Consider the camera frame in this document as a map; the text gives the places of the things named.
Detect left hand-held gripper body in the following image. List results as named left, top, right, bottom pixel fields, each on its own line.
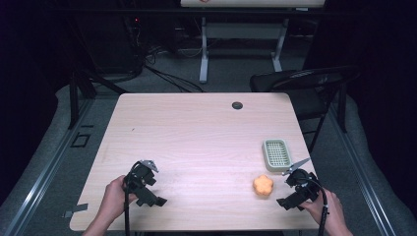
left=123, top=159, right=160, bottom=199

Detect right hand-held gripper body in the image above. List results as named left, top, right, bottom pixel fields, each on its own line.
left=281, top=157, right=322, bottom=203

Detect orange flower-shaped soap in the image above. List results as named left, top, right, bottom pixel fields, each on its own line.
left=252, top=174, right=275, bottom=198

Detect green soap dish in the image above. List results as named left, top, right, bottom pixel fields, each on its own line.
left=261, top=139, right=293, bottom=173

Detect person's right hand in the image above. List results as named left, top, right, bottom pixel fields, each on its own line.
left=299, top=189, right=345, bottom=231

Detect person's left hand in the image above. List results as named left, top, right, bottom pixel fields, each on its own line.
left=97, top=175, right=139, bottom=227

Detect grey tape strip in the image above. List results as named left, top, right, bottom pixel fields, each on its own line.
left=62, top=203, right=89, bottom=219

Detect black tape square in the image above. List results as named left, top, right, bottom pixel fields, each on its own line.
left=70, top=132, right=92, bottom=148

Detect black folding chair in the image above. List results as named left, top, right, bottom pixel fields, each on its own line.
left=249, top=64, right=362, bottom=153

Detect black metal stand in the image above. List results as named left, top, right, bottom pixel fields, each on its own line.
left=67, top=68, right=130, bottom=131

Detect white-legged desk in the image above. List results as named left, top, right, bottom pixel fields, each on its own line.
left=179, top=0, right=327, bottom=85

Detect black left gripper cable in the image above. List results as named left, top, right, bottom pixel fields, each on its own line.
left=123, top=161, right=143, bottom=236

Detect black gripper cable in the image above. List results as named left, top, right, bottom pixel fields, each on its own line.
left=304, top=176, right=330, bottom=236
left=123, top=161, right=143, bottom=236

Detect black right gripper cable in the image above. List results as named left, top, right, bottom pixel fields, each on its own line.
left=304, top=176, right=330, bottom=236

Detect aluminium floor rail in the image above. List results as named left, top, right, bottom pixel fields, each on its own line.
left=328, top=103, right=398, bottom=236
left=2, top=97, right=96, bottom=236

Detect black floor cables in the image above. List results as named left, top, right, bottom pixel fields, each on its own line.
left=143, top=44, right=205, bottom=93

